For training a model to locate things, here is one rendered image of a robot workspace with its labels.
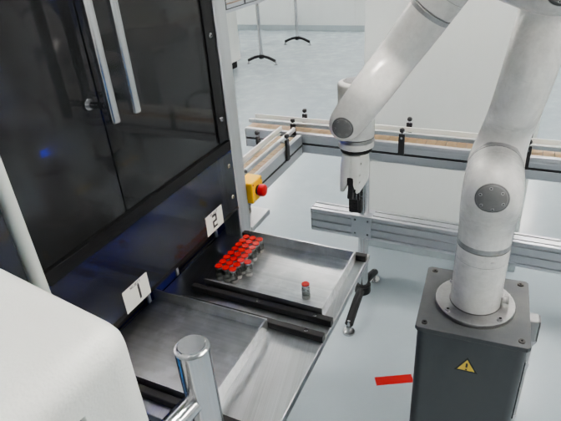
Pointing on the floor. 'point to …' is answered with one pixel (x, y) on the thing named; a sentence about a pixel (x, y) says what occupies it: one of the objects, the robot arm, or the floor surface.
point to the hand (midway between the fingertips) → (356, 204)
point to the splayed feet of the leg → (359, 301)
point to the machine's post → (240, 221)
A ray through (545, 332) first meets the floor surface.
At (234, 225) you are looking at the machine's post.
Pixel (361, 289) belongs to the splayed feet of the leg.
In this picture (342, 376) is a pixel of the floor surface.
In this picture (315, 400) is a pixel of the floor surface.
